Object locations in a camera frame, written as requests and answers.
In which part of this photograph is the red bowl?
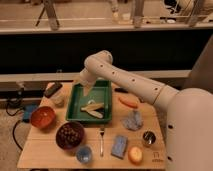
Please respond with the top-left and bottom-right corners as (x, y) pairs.
(30, 106), (56, 129)

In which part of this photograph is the black handled peeler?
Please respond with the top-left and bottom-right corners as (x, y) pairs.
(114, 88), (128, 93)

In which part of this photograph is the blue sponge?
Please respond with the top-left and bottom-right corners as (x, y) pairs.
(111, 135), (128, 159)

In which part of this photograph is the black cable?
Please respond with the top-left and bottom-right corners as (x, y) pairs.
(4, 89), (26, 152)

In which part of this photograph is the small metal cup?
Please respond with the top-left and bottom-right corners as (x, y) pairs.
(143, 131), (156, 146)

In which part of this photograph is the pale banana piece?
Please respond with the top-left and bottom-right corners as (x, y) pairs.
(87, 111), (103, 119)

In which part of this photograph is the green plastic tray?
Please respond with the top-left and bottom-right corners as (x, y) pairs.
(65, 80), (113, 124)

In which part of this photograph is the silver fork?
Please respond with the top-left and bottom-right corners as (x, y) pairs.
(99, 126), (105, 157)

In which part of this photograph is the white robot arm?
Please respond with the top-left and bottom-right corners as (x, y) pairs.
(79, 50), (213, 171)

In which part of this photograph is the beige round container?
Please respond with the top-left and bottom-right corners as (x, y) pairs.
(52, 95), (65, 107)

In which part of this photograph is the blue power box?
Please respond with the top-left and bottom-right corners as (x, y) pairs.
(22, 104), (37, 123)

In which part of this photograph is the blue plastic cup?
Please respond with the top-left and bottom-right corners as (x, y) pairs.
(76, 146), (92, 164)

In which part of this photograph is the orange carrot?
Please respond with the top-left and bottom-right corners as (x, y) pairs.
(118, 97), (138, 109)

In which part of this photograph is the crumpled blue cloth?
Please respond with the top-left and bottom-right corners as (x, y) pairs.
(122, 110), (143, 131)

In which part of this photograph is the orange fruit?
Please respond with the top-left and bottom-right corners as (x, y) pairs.
(128, 146), (143, 165)

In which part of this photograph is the dark bowl of nuts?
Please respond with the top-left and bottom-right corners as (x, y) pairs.
(56, 121), (85, 150)

